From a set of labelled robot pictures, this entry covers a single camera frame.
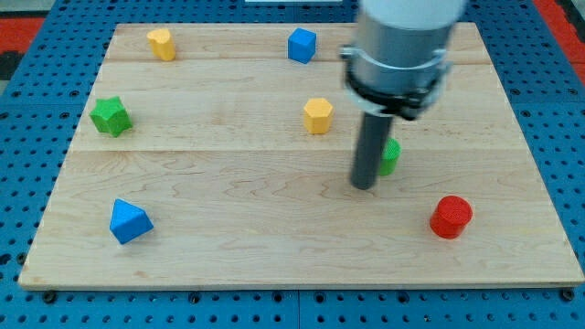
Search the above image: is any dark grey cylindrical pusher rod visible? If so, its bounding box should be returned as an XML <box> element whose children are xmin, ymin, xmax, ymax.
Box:
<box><xmin>350</xmin><ymin>112</ymin><xmax>393</xmax><ymax>190</ymax></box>

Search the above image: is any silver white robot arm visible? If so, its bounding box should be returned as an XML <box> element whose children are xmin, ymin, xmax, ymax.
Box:
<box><xmin>340</xmin><ymin>0</ymin><xmax>467</xmax><ymax>190</ymax></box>

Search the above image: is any blue cube block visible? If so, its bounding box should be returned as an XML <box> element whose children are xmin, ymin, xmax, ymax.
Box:
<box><xmin>287</xmin><ymin>27</ymin><xmax>316</xmax><ymax>64</ymax></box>

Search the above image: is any green star block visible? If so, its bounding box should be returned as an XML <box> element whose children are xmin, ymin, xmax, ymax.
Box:
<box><xmin>90</xmin><ymin>96</ymin><xmax>133</xmax><ymax>137</ymax></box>

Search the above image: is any green cylinder block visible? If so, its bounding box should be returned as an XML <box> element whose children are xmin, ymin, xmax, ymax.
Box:
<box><xmin>378</xmin><ymin>138</ymin><xmax>401</xmax><ymax>176</ymax></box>

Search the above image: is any yellow hexagon block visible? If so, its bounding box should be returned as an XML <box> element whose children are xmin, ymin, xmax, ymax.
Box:
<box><xmin>303</xmin><ymin>98</ymin><xmax>334</xmax><ymax>134</ymax></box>

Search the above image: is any red cylinder block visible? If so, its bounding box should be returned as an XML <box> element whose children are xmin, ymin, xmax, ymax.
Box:
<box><xmin>430</xmin><ymin>196</ymin><xmax>473</xmax><ymax>239</ymax></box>

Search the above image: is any light wooden board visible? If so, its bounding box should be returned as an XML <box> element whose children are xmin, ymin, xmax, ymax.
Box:
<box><xmin>18</xmin><ymin>23</ymin><xmax>584</xmax><ymax>291</ymax></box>

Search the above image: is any yellow heart block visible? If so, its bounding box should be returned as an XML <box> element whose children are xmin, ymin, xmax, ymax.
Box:
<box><xmin>146</xmin><ymin>28</ymin><xmax>176</xmax><ymax>61</ymax></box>

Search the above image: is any blue triangle block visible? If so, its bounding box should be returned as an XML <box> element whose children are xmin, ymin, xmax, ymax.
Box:
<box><xmin>110</xmin><ymin>199</ymin><xmax>154</xmax><ymax>244</ymax></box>

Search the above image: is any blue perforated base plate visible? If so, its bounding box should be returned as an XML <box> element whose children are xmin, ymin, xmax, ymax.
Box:
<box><xmin>1</xmin><ymin>0</ymin><xmax>584</xmax><ymax>328</ymax></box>

